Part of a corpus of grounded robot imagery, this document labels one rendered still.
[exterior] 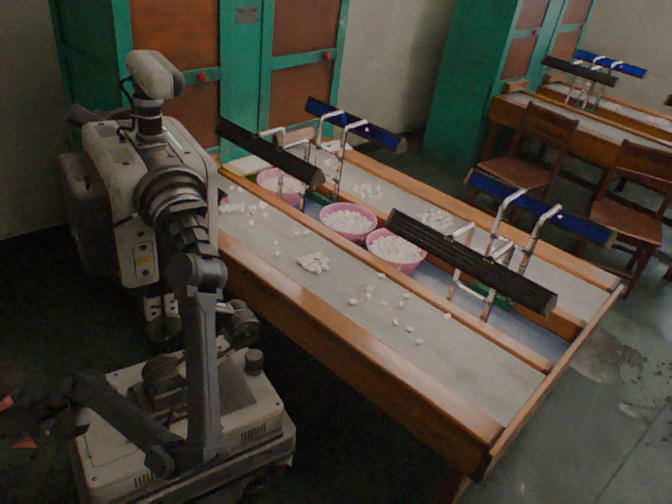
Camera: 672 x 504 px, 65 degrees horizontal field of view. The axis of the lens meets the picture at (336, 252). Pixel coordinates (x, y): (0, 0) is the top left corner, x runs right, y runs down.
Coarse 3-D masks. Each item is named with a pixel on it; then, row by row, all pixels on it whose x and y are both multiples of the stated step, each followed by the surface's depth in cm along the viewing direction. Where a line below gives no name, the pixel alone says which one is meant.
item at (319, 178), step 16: (224, 128) 231; (240, 128) 227; (240, 144) 225; (256, 144) 221; (272, 144) 217; (272, 160) 215; (288, 160) 211; (304, 160) 208; (304, 176) 206; (320, 176) 205
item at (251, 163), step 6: (252, 156) 280; (234, 162) 272; (240, 162) 273; (246, 162) 274; (252, 162) 274; (258, 162) 275; (264, 162) 276; (240, 168) 267; (246, 168) 268; (252, 168) 269; (258, 168) 270
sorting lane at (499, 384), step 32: (224, 224) 231; (256, 224) 234; (288, 224) 237; (288, 256) 217; (320, 288) 203; (352, 288) 205; (384, 288) 208; (384, 320) 192; (416, 320) 194; (448, 320) 197; (416, 352) 181; (448, 352) 183; (480, 352) 185; (448, 384) 171; (480, 384) 172; (512, 384) 174; (512, 416) 163
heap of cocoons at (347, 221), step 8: (328, 216) 247; (336, 216) 247; (344, 216) 250; (352, 216) 249; (360, 216) 253; (328, 224) 241; (336, 224) 243; (344, 224) 242; (352, 224) 245; (360, 224) 245; (368, 224) 246; (352, 232) 239
